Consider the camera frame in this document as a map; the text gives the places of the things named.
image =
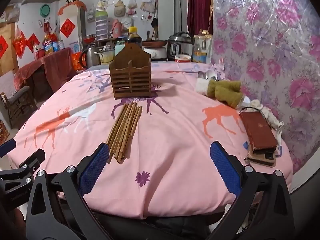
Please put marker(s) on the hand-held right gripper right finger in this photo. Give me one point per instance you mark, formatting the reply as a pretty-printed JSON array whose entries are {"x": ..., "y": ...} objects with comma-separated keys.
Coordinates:
[{"x": 225, "y": 167}]

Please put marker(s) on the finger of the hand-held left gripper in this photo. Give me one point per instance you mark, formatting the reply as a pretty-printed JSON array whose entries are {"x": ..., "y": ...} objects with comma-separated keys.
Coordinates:
[
  {"x": 32, "y": 158},
  {"x": 7, "y": 147}
]

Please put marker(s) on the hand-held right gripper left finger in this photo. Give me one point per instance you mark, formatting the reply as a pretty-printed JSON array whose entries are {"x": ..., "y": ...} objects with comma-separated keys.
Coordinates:
[{"x": 95, "y": 167}]

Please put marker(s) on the bundle of wooden chopsticks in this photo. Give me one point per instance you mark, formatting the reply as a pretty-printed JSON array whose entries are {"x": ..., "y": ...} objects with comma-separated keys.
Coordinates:
[{"x": 125, "y": 130}]

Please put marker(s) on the wooden chopstick holder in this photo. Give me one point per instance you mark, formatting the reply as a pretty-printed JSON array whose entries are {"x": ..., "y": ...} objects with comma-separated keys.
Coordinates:
[{"x": 130, "y": 80}]

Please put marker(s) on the brown leather phone case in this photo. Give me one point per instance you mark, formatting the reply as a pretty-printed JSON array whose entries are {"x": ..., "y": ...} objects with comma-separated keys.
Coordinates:
[{"x": 257, "y": 132}]

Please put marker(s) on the wooden armchair with cushion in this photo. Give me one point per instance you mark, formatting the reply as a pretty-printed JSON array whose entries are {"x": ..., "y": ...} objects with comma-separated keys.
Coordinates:
[{"x": 17, "y": 97}]

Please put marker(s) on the pink deer-print tablecloth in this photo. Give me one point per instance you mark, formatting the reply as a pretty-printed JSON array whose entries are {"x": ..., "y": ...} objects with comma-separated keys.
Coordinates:
[{"x": 175, "y": 142}]

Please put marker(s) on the cream knotted cloth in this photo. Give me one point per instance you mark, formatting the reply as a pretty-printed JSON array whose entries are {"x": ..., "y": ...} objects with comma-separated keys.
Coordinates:
[{"x": 267, "y": 115}]

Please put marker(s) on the wooden door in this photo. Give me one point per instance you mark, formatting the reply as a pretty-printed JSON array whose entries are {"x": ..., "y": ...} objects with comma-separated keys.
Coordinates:
[{"x": 8, "y": 65}]

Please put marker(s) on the white ceramic spoon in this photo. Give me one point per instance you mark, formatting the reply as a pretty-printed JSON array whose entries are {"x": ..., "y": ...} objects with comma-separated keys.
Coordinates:
[{"x": 212, "y": 74}]

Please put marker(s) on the side table with red cloth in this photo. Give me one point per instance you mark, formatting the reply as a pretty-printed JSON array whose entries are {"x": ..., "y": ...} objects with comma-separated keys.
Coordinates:
[{"x": 57, "y": 65}]

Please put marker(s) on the yellow oil bottle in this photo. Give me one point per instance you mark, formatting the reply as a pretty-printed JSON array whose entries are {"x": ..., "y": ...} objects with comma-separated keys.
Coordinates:
[{"x": 48, "y": 45}]

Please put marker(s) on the steel electric kettle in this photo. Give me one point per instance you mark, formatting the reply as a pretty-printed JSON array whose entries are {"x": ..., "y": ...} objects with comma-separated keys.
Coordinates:
[{"x": 91, "y": 57}]

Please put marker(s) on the steel pot with lid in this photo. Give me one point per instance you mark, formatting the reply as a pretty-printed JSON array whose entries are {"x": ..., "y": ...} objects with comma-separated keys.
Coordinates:
[{"x": 106, "y": 57}]

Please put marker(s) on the red and white bowl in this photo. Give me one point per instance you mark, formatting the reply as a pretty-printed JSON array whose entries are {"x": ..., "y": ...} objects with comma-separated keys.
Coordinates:
[{"x": 182, "y": 59}]

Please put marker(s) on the clear cooking oil bottle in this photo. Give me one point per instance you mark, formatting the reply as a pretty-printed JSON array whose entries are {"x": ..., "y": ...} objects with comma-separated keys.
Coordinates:
[{"x": 201, "y": 50}]

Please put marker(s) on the floral plastic-wrapped mattress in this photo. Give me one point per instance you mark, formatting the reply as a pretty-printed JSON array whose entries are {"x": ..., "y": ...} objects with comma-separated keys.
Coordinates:
[{"x": 275, "y": 55}]

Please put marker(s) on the red metal bowl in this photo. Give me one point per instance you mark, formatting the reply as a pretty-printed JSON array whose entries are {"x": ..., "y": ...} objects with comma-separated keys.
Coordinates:
[{"x": 89, "y": 39}]

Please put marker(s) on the silver electric pressure cooker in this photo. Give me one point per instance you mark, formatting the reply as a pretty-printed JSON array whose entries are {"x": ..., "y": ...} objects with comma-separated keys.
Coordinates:
[{"x": 178, "y": 47}]

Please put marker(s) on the white electric stove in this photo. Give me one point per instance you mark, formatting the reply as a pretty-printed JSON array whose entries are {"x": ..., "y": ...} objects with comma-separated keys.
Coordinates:
[{"x": 158, "y": 52}]

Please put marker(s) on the red diamond paper decoration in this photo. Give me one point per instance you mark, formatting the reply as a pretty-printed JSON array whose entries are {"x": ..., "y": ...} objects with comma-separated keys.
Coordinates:
[{"x": 68, "y": 28}]

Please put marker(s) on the dark soy sauce bottle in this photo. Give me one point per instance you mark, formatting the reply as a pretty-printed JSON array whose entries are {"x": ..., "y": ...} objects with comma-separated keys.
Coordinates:
[{"x": 135, "y": 38}]

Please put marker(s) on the copper frying pan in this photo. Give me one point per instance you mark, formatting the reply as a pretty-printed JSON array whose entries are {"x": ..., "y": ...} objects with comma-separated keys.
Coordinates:
[{"x": 155, "y": 43}]

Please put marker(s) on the pink thermos jug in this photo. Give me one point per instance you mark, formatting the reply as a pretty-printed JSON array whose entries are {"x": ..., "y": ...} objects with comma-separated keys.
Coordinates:
[{"x": 116, "y": 30}]

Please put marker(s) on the green-lidded stacked container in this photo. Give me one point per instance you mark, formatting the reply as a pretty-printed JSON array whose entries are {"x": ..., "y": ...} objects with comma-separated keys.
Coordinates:
[{"x": 101, "y": 27}]

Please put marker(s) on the green round basin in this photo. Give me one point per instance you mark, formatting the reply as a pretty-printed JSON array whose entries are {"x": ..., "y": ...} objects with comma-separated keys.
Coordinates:
[{"x": 45, "y": 10}]

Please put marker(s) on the white refrigerator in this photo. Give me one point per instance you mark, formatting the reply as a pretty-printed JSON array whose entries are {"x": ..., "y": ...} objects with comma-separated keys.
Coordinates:
[{"x": 78, "y": 22}]

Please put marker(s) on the white tote bag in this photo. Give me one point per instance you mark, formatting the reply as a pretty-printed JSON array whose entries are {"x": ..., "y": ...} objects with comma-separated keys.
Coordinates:
[{"x": 127, "y": 23}]

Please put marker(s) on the orange refrigerator cover cloth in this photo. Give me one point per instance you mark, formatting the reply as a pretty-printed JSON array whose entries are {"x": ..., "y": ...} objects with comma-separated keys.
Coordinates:
[{"x": 72, "y": 6}]

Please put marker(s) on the beige heart-print hanging bag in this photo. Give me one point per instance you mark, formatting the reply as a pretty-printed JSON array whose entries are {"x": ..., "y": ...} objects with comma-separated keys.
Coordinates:
[{"x": 119, "y": 8}]

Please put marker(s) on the hanging plastic bag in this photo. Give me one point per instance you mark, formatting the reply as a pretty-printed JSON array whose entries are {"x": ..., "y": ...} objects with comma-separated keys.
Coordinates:
[
  {"x": 146, "y": 3},
  {"x": 101, "y": 5},
  {"x": 131, "y": 5}
]

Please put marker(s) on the dark red curtain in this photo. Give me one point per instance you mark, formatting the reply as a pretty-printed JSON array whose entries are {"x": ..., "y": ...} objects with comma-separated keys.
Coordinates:
[{"x": 200, "y": 5}]

